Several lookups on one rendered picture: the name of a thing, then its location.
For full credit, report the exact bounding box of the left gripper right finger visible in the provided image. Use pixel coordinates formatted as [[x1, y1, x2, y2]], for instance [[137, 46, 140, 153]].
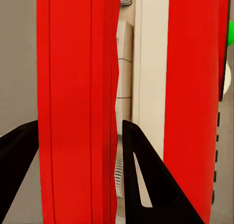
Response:
[[122, 120, 204, 224]]

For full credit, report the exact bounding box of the radio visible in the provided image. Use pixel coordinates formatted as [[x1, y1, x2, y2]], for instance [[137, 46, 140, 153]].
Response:
[[37, 0, 234, 224]]

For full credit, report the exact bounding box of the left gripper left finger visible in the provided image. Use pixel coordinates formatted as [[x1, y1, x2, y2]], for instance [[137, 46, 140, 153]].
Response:
[[0, 120, 39, 224]]

